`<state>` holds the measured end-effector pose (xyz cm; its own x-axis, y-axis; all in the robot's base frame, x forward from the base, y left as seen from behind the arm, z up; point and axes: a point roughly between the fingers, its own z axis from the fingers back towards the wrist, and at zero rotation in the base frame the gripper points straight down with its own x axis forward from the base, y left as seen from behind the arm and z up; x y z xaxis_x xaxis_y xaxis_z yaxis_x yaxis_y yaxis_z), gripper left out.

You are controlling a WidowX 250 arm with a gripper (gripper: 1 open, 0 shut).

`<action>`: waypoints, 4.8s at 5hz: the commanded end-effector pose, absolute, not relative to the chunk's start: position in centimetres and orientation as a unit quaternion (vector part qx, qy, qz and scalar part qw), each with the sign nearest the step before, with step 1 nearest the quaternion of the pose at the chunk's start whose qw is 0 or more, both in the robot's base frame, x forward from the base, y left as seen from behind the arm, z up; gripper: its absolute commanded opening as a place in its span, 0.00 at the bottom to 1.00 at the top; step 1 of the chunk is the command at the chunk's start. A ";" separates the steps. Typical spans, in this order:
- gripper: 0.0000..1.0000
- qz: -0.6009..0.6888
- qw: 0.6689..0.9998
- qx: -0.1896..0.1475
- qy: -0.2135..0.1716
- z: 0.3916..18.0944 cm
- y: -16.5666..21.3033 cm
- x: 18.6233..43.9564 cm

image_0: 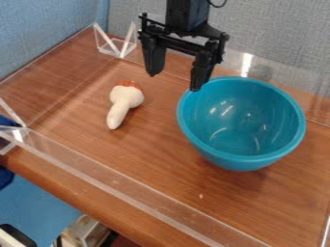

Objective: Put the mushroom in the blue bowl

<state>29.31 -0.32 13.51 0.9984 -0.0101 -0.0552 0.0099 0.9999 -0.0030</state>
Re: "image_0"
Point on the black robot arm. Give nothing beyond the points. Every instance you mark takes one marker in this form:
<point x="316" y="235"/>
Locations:
<point x="190" y="13"/>

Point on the clear acrylic barrier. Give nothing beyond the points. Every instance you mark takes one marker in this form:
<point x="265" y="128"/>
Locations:
<point x="138" y="177"/>

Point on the white toy mushroom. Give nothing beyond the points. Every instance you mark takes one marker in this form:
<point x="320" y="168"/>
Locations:
<point x="126" y="96"/>

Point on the clear acrylic corner bracket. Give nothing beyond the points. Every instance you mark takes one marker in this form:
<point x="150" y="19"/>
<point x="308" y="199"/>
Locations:
<point x="114" y="46"/>

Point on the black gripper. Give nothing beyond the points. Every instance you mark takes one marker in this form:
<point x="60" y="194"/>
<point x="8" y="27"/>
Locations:
<point x="203" y="42"/>

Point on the white frame under table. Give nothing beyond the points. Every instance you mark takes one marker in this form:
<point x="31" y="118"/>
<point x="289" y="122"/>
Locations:
<point x="85" y="233"/>

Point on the blue plastic bowl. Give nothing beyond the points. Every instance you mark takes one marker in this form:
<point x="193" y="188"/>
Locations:
<point x="242" y="122"/>

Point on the black white object below table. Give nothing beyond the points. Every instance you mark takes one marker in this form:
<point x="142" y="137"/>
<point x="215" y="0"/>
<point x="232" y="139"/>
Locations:
<point x="14" y="238"/>

